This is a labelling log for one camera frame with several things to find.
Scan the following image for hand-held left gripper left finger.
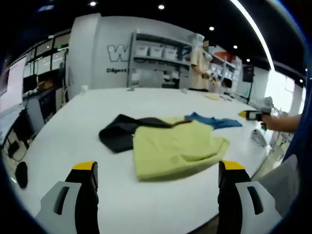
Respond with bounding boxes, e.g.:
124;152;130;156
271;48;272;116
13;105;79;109
36;160;99;234

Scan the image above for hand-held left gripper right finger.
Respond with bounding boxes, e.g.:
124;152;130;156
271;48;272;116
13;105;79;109
217;160;281;234

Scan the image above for yellow blue grey garment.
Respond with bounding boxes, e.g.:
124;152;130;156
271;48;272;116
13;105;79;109
98;111;243;181

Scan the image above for person's right hand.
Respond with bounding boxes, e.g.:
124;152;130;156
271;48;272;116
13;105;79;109
259;113;279;132

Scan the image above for white handheld device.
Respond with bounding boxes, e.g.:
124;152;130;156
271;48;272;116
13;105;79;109
251;129;268;147

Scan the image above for black sign on stand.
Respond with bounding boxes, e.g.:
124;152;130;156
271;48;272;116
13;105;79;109
242;64;254;103

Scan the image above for shelving rack with bins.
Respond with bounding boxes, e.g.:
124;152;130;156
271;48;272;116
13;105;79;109
211;53;242;86

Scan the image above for grey mesh chair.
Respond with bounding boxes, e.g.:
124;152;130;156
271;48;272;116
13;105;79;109
257;155;300;217

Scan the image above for black round object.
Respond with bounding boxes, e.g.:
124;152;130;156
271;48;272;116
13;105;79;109
15;161;28;190

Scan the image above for white storage bin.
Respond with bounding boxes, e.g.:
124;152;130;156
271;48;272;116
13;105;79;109
149;46;163;59
163;47;180;60
135;45;150;58

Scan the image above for grey metal shelving rack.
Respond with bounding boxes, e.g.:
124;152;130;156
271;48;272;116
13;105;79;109
127;31;194;89

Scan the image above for cardboard box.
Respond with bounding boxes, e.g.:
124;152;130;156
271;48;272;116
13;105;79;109
38;79;54;90

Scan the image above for black computer monitor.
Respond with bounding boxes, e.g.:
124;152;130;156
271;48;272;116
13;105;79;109
23;75;38;94

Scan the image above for large bright monitor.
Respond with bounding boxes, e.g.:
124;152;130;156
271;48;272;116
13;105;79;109
0;57;26;115

